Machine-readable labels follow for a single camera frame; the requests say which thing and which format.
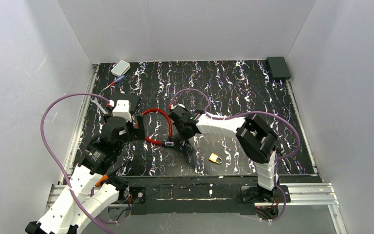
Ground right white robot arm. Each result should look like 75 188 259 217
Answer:
168 105 279 198

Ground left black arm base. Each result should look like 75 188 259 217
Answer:
129 186 147 204

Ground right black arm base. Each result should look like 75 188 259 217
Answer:
237 185 291 206

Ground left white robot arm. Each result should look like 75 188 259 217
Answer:
25 115 146 234

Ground black flat box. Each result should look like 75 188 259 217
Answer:
109 93 141 114

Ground brass padlock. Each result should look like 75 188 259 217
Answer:
208 153 223 165

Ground silver wrench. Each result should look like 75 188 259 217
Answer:
91 97 108 115

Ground red blue screwdriver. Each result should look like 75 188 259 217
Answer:
102 75 125 91

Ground white rectangular box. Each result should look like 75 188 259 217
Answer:
111 60 131 77

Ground black corner box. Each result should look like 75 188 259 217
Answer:
266 57 291 80

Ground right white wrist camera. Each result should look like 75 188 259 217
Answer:
174 104 185 110

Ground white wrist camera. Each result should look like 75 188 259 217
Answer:
174 104 185 110
112 99 132 122

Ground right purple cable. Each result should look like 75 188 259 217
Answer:
168 88 301 223

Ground purple cable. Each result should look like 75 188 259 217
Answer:
168 88 301 223
40 93 117 234

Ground red cable lock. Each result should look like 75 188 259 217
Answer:
136 108 175 149

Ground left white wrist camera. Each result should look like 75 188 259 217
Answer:
112 99 132 122

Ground orange cable connector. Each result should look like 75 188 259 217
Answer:
95 175 109 188

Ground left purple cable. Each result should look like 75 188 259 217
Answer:
40 93 117 234

